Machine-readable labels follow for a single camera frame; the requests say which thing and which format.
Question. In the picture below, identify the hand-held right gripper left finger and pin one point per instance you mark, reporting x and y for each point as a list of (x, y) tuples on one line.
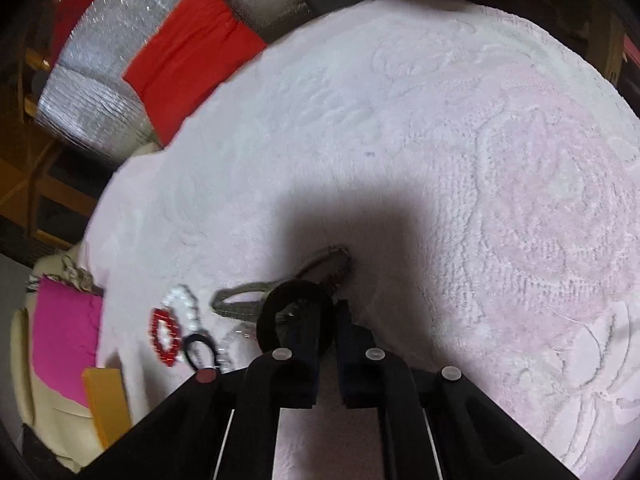
[(306, 360)]

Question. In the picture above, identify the white pink blanket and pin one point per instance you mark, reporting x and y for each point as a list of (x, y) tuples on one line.
[(400, 160)]

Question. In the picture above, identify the red cloth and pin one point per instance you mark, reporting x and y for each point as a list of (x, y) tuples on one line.
[(80, 5)]

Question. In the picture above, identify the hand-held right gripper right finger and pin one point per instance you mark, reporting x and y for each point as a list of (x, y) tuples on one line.
[(350, 360)]

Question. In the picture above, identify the orange tray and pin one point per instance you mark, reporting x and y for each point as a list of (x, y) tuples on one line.
[(106, 405)]

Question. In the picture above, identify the magenta pillow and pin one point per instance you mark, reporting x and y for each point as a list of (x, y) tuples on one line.
[(65, 340)]

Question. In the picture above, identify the silver insulation mat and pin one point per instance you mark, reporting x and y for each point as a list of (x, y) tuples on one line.
[(100, 95)]

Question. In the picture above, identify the patterned cloth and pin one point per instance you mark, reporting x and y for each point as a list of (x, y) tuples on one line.
[(80, 276)]

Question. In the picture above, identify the red pillow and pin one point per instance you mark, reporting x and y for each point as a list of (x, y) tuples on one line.
[(190, 60)]

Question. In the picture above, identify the wooden railing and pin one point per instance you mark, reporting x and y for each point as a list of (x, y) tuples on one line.
[(45, 185)]

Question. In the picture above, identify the beige leather sofa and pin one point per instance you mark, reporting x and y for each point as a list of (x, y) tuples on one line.
[(45, 430)]

